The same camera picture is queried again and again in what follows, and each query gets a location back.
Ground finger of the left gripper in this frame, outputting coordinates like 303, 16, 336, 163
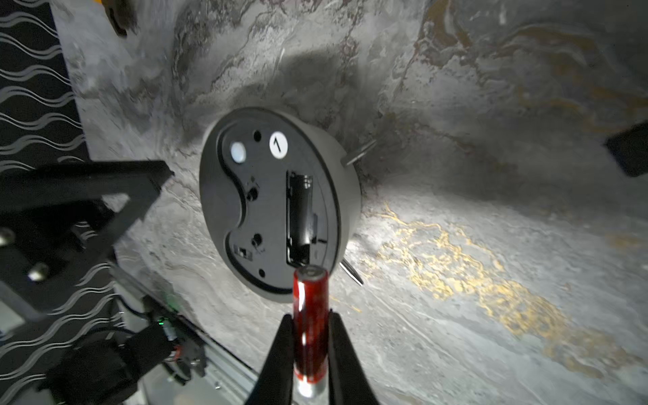
1, 160, 173, 314

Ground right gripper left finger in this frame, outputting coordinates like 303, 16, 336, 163
245, 314, 295, 405

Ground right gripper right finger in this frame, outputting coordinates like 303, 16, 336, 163
328, 310, 379, 405

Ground white twin bell alarm clock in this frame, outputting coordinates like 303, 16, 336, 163
199, 107, 371, 303

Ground black battery cover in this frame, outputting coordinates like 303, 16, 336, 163
604, 121, 648, 177

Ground yellow handled pliers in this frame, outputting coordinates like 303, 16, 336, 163
96, 0, 137, 38

